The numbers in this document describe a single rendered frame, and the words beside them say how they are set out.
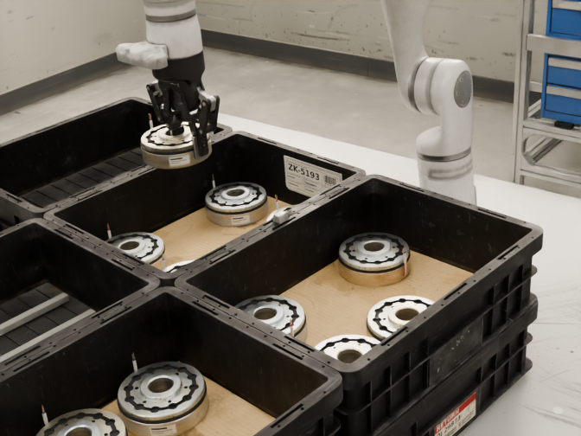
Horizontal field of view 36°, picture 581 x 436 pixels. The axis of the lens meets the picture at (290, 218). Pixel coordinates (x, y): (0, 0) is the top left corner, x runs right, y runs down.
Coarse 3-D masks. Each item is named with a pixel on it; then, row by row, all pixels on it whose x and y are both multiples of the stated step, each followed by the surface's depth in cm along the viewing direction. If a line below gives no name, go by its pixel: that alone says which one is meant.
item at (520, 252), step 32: (352, 192) 132; (416, 192) 129; (288, 224) 123; (512, 224) 119; (224, 256) 117; (512, 256) 112; (192, 288) 110; (480, 288) 108; (256, 320) 103; (416, 320) 101; (448, 320) 104; (320, 352) 97; (384, 352) 96; (352, 384) 94
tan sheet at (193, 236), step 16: (272, 208) 149; (176, 224) 147; (192, 224) 146; (208, 224) 146; (256, 224) 145; (176, 240) 142; (192, 240) 142; (208, 240) 141; (224, 240) 141; (176, 256) 138; (192, 256) 137
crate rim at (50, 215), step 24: (216, 144) 151; (264, 144) 150; (336, 168) 139; (360, 168) 138; (96, 192) 136; (48, 216) 130; (288, 216) 125; (96, 240) 123; (240, 240) 120; (144, 264) 116; (192, 264) 115
